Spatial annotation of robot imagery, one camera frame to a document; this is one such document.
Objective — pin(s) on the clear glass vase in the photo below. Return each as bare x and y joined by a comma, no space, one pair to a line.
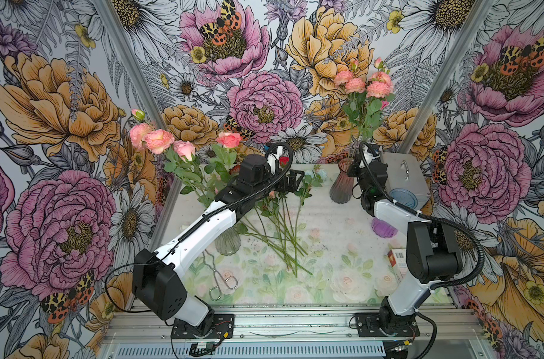
228,243

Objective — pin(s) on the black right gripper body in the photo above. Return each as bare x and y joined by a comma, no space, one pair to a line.
359,173

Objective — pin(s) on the metal scissors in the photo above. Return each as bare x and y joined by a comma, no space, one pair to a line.
224,283

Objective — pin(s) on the floral table mat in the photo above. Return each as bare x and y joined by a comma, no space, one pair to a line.
342,262

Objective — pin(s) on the dark pink glass vase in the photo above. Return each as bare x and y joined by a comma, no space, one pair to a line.
342,189

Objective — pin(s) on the grey metal box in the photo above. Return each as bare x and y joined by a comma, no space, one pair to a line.
405,182

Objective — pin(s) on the red small box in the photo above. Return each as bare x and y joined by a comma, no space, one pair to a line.
397,258

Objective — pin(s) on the pink rose stem bunch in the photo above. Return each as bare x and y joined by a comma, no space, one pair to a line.
176,157

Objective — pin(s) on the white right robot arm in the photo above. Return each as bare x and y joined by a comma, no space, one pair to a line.
431,254

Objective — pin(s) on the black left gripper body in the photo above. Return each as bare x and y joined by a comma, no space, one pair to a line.
271,182

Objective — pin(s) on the pink flower stems on table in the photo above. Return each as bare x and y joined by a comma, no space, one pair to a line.
275,220

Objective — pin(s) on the blue purple glass vase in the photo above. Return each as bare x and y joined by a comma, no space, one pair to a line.
391,217

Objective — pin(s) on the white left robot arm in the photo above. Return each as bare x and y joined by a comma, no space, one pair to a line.
157,277

